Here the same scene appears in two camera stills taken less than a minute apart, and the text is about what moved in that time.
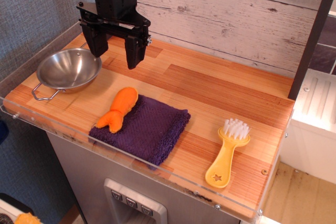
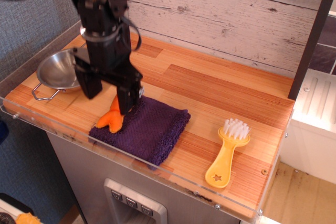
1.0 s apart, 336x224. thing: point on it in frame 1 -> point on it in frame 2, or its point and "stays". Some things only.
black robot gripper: (115, 12) -> (108, 57)
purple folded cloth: (147, 132) stays
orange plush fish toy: (123, 101) stays
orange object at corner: (27, 218) stays
